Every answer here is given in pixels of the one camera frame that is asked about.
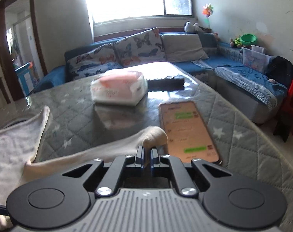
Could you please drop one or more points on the white plush toy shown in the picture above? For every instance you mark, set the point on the white plush toy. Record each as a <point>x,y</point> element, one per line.
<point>190,26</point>

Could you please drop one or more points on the pink white tissue pack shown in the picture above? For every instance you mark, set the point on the pink white tissue pack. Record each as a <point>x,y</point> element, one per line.
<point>119,89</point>

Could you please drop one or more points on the clear plastic storage box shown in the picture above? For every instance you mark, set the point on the clear plastic storage box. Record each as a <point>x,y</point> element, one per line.
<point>255,57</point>

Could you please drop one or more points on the blue sectional sofa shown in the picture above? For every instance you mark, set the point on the blue sectional sofa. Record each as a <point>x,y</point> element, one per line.
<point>209,67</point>

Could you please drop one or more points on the black remote control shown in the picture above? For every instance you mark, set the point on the black remote control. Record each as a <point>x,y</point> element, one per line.
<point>166,79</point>

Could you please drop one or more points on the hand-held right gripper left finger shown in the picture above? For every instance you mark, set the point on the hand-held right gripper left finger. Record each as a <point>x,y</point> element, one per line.
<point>141,153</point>

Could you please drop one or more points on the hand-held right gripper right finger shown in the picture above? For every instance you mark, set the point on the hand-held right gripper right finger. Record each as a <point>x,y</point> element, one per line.
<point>153,155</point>

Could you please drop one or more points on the white cloth garment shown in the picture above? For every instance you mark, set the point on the white cloth garment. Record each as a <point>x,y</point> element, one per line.
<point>64,159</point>

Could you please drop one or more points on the window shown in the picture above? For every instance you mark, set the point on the window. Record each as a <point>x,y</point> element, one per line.
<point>139,0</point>

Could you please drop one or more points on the green plush toy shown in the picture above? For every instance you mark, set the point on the green plush toy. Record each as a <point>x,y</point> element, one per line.
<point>236,42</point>

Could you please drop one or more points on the brown door frame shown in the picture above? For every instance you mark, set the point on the brown door frame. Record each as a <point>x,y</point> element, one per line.
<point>8,50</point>

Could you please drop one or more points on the red plastic stool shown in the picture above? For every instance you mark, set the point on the red plastic stool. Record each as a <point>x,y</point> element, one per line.
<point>291,104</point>

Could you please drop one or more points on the green plastic basin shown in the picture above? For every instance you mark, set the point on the green plastic basin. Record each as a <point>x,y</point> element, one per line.
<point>249,38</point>

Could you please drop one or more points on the grey quilted star table cover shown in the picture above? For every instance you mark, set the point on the grey quilted star table cover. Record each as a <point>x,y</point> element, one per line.
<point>127,120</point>

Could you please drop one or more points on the grey cushion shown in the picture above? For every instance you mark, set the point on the grey cushion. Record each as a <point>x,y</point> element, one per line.
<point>182,46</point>

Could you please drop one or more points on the black bag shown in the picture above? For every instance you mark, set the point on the black bag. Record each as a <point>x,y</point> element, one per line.
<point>281,70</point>

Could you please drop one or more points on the smartphone with lit screen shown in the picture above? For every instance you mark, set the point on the smartphone with lit screen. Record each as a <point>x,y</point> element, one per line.
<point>186,131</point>

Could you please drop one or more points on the colourful pinwheel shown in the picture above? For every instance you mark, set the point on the colourful pinwheel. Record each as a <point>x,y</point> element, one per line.
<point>207,11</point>

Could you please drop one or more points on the butterfly print cushion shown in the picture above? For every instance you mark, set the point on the butterfly print cushion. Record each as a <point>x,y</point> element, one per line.
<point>92,60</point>
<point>139,46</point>

